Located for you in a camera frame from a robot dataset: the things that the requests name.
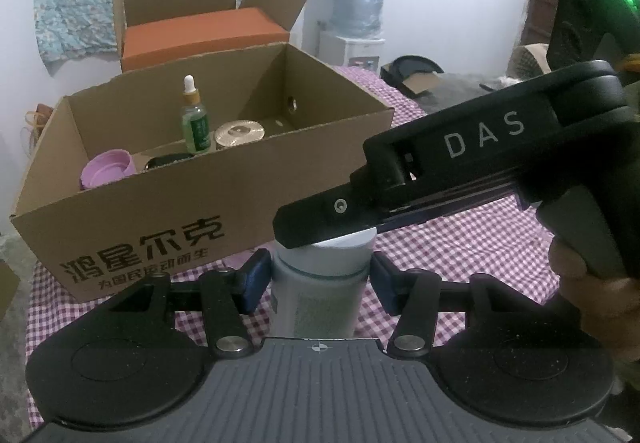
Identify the printed brown cardboard box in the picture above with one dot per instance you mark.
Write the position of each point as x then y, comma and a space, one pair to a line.
150, 223

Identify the person's right hand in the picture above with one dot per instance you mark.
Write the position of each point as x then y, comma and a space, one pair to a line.
600, 308

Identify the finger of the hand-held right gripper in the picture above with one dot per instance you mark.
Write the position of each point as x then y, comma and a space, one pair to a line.
320, 218

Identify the white cylindrical bottle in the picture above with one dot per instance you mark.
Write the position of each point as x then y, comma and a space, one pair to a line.
320, 293

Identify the gold ribbed lid jar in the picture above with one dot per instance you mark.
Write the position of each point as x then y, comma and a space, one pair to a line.
239, 133

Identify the purple checkered tablecloth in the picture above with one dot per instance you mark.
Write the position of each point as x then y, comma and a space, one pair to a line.
475, 248

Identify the woven basket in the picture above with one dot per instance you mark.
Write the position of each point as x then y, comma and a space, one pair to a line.
530, 63

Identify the black tape roll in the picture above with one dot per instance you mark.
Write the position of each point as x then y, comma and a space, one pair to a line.
167, 161

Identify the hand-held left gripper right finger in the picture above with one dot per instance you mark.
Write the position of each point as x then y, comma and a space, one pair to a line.
384, 280

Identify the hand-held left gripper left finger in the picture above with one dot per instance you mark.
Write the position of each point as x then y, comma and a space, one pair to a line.
256, 279

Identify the green dropper bottle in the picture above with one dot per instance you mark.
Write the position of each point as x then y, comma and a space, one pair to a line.
196, 128

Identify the brown cardboard piece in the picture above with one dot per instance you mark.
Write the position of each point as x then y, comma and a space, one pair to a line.
7, 290

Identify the orange box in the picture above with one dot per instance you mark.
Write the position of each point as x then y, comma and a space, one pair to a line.
200, 33

